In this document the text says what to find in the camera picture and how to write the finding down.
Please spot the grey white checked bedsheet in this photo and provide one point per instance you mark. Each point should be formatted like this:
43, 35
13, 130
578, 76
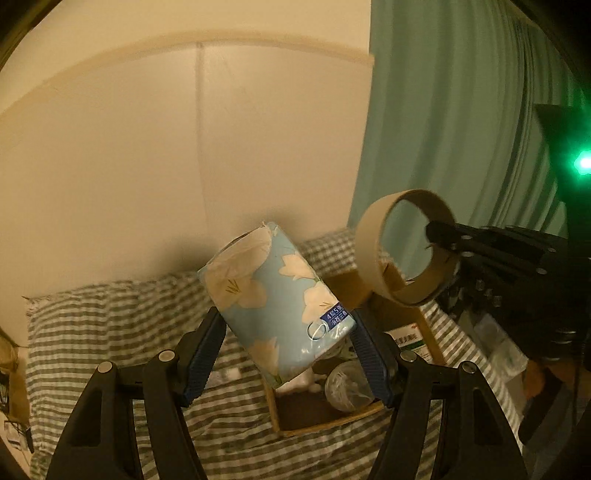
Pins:
127, 323

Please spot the green white medicine box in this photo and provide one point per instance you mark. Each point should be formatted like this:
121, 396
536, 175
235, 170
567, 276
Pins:
409, 338

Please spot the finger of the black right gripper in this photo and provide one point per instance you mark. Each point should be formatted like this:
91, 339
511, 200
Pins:
500, 244

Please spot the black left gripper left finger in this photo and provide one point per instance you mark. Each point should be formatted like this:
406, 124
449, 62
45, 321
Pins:
99, 440

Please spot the beige tape roll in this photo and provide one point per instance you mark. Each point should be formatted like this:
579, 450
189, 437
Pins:
434, 279

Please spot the brown cardboard box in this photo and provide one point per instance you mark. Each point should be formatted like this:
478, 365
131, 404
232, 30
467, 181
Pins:
305, 409

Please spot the teal curtain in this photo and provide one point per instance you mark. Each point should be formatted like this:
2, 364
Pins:
452, 109

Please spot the blue floral tissue pack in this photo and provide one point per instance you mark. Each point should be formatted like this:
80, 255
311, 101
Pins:
278, 307

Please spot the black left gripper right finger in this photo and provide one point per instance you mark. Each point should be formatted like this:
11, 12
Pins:
475, 437

